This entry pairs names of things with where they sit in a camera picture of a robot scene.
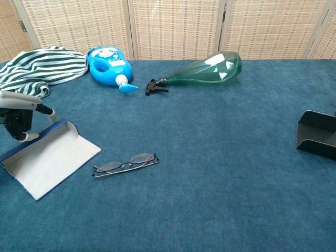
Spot green white striped cloth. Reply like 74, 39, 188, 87
0, 46, 89, 100

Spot bamboo folding screen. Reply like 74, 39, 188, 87
0, 0, 336, 64

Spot blue table mat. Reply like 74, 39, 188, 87
0, 59, 336, 252

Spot blue glasses case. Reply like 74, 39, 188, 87
0, 118, 102, 202

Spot green spray bottle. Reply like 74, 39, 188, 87
144, 51, 242, 97

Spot thin-framed eyeglasses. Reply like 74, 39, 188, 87
91, 152, 160, 179

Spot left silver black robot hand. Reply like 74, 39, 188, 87
0, 90, 60, 142

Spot blue detergent pump bottle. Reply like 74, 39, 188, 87
86, 46, 140, 93

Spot black unfolded cardboard box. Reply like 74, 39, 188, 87
296, 110, 336, 161

